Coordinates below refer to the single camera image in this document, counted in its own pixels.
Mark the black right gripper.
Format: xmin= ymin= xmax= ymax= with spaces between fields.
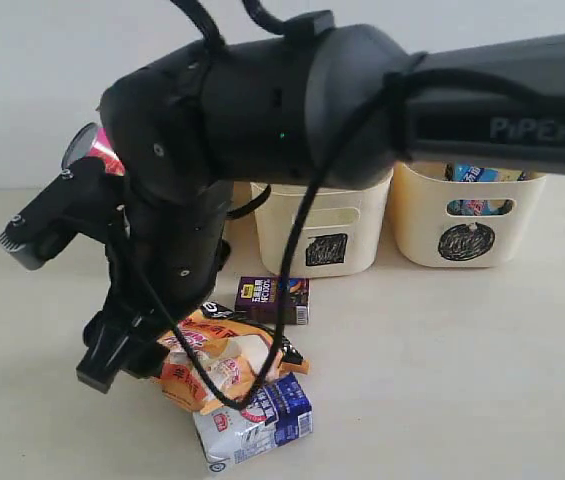
xmin=76 ymin=181 xmax=233 ymax=391

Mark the orange noodle bag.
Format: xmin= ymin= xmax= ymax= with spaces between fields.
xmin=151 ymin=299 xmax=313 ymax=417

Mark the purple drink carton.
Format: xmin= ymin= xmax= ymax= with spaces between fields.
xmin=234 ymin=276 xmax=310 ymax=325

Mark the blue white milk carton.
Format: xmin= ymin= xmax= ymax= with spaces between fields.
xmin=193 ymin=373 xmax=313 ymax=474

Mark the pink chips can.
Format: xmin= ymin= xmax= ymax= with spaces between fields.
xmin=61 ymin=122 xmax=125 ymax=176

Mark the blue noodle bag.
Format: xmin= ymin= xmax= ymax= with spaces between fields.
xmin=444 ymin=160 xmax=533 ymax=217

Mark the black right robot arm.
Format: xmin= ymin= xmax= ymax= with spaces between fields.
xmin=77 ymin=11 xmax=565 ymax=391

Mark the cream bin square mark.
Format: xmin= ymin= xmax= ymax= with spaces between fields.
xmin=255 ymin=173 xmax=393 ymax=278

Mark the cream bin circle mark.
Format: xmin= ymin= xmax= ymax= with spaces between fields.
xmin=389 ymin=162 xmax=547 ymax=268

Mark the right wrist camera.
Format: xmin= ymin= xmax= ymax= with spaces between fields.
xmin=0 ymin=156 xmax=124 ymax=271

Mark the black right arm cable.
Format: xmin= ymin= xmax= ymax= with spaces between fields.
xmin=106 ymin=0 xmax=565 ymax=409

